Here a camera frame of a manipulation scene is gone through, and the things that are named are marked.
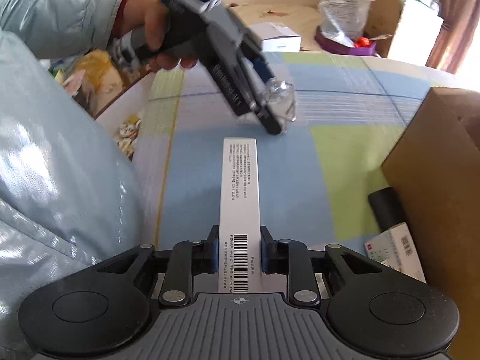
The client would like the clear plastic hook package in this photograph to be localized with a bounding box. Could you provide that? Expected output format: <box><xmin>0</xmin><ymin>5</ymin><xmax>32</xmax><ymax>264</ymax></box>
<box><xmin>237</xmin><ymin>76</ymin><xmax>297</xmax><ymax>135</ymax></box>

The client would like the long white barcode box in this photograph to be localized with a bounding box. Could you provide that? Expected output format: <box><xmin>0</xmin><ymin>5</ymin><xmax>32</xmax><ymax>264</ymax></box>
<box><xmin>218</xmin><ymin>138</ymin><xmax>286</xmax><ymax>293</ymax></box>

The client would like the white red label box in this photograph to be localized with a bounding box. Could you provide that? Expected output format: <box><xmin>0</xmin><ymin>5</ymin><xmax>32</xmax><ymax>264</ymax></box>
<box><xmin>364</xmin><ymin>223</ymin><xmax>426</xmax><ymax>283</ymax></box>

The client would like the black cylinder tube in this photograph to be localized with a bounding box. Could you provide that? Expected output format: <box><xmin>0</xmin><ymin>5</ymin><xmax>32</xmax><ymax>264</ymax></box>
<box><xmin>368</xmin><ymin>187</ymin><xmax>407</xmax><ymax>233</ymax></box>

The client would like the person's left hand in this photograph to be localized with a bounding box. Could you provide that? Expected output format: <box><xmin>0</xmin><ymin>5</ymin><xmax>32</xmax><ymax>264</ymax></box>
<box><xmin>112</xmin><ymin>0</ymin><xmax>197</xmax><ymax>72</ymax></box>

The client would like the small white box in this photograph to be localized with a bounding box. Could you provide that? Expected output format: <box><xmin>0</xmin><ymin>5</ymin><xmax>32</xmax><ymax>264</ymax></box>
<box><xmin>250</xmin><ymin>22</ymin><xmax>302</xmax><ymax>53</ymax></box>

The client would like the checked blue green tablecloth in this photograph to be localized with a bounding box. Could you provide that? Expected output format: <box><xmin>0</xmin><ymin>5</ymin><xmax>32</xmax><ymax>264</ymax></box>
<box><xmin>133</xmin><ymin>52</ymin><xmax>479</xmax><ymax>251</ymax></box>

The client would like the purple tray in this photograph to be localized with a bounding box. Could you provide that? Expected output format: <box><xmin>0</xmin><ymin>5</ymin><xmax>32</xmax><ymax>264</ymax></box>
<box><xmin>315</xmin><ymin>27</ymin><xmax>377</xmax><ymax>57</ymax></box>

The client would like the clear plastic bag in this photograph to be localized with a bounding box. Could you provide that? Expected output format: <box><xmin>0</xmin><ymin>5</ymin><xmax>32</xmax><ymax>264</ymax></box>
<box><xmin>317</xmin><ymin>0</ymin><xmax>375</xmax><ymax>48</ymax></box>

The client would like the light blue jacket sleeve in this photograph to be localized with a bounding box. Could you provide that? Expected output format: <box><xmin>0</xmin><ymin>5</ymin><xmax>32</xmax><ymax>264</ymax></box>
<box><xmin>1</xmin><ymin>0</ymin><xmax>124</xmax><ymax>59</ymax></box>

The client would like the brown cardboard box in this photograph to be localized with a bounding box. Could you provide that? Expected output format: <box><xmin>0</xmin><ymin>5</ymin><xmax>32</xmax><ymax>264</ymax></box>
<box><xmin>382</xmin><ymin>87</ymin><xmax>480</xmax><ymax>359</ymax></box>

